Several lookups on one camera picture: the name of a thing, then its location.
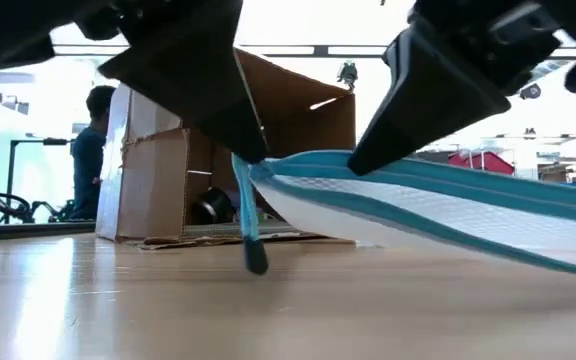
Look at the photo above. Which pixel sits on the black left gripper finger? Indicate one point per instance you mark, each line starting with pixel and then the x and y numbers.
pixel 203 85

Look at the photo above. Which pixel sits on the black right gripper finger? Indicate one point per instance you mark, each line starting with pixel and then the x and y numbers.
pixel 428 95

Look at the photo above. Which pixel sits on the brown cardboard box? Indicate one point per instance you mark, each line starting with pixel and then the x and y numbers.
pixel 153 185

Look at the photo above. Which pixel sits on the mesh zip pouch blue trim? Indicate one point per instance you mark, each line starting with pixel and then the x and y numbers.
pixel 418 210

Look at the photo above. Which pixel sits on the dark grey elongated device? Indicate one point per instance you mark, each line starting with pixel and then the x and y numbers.
pixel 213 205

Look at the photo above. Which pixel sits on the green item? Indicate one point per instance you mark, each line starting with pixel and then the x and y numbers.
pixel 265 216

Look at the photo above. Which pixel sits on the person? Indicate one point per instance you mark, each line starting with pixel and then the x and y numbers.
pixel 90 160

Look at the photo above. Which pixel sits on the black metal stand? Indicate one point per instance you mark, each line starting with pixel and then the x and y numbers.
pixel 12 175

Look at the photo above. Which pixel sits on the storage shelf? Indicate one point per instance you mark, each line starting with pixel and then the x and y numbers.
pixel 573 172

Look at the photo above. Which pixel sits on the black ceiling rail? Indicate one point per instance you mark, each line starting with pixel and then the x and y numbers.
pixel 320 50

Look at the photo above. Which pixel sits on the black aluminium table frame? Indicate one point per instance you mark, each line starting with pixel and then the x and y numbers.
pixel 28 231

